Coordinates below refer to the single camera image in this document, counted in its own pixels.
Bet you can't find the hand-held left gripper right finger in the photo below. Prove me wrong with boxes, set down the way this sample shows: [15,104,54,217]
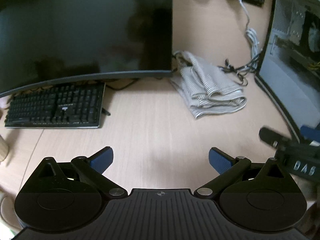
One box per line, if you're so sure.
[194,147,298,199]

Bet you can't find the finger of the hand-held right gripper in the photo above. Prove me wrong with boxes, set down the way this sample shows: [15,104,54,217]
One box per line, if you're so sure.
[259,126,295,148]
[299,124,320,146]

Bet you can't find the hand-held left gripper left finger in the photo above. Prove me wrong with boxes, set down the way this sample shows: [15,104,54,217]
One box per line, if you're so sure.
[24,146,128,199]

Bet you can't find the grey striped garment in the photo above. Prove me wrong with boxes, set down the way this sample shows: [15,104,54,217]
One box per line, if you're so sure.
[170,50,248,119]

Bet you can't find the black mechanical keyboard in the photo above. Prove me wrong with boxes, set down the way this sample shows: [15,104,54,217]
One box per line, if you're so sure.
[4,82,106,129]

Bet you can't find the curved monitor showing image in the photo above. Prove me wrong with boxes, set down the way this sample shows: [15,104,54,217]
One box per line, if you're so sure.
[254,0,320,143]

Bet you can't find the large black curved monitor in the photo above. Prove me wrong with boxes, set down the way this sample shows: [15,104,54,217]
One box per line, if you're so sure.
[0,0,174,98]

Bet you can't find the black tangled cables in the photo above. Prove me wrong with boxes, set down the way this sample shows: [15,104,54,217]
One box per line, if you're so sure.
[218,58,261,86]

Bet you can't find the white bundled cable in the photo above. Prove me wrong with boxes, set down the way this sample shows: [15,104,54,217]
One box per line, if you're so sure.
[235,0,262,67]

